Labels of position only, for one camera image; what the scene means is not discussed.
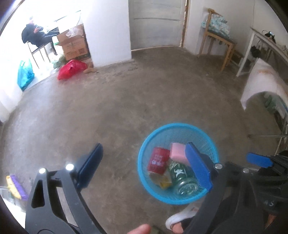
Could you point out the yellow packet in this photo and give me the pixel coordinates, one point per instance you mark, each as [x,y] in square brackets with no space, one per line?
[162,181]

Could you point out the white metal desk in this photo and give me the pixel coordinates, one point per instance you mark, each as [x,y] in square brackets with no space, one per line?
[249,58]

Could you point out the green plastic bottle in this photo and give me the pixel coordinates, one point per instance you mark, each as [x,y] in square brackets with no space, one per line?
[183,180]

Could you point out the wooden chair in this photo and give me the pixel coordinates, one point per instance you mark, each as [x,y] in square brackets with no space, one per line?
[216,37]

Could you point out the purple broom head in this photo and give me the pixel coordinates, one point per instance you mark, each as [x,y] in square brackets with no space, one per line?
[16,187]

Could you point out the cardboard box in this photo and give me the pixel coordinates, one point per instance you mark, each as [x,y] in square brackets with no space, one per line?
[73,36]
[76,51]

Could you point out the grey door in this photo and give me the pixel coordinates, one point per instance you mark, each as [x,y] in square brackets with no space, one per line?
[157,24]

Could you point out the person's left hand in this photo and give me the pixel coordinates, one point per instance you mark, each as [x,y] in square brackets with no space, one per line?
[138,230]

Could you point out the brown lump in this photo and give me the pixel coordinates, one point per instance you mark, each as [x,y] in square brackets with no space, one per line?
[90,69]

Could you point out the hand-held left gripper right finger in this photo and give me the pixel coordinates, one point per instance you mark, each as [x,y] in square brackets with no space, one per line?
[199,166]

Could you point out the metal tube frame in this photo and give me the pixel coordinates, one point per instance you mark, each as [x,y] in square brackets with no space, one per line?
[270,135]

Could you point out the red plastic bag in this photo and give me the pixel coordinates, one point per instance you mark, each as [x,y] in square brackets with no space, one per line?
[70,68]

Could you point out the patterned teal cushion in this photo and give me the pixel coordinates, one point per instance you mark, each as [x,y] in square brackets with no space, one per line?
[217,24]

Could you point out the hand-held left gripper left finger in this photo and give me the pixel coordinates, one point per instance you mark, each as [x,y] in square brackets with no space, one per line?
[90,167]

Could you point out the floral tablecloth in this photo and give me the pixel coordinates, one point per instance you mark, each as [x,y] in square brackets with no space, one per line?
[263,81]

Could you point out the red drink can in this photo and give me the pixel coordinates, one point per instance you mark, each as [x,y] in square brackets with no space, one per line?
[158,160]

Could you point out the pink sponge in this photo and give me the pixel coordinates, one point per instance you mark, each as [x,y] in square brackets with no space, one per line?
[178,153]

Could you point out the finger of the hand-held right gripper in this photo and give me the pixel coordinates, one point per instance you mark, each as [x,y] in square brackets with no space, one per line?
[258,159]

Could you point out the blue plastic mesh basket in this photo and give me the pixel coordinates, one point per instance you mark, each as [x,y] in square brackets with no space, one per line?
[157,139]

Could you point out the metal chair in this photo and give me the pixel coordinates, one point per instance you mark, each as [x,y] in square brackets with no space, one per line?
[38,54]

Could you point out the person's foot in white slipper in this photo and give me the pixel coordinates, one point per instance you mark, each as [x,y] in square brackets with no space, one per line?
[180,221]

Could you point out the blue plastic bag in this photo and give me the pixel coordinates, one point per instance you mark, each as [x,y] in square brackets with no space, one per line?
[25,75]

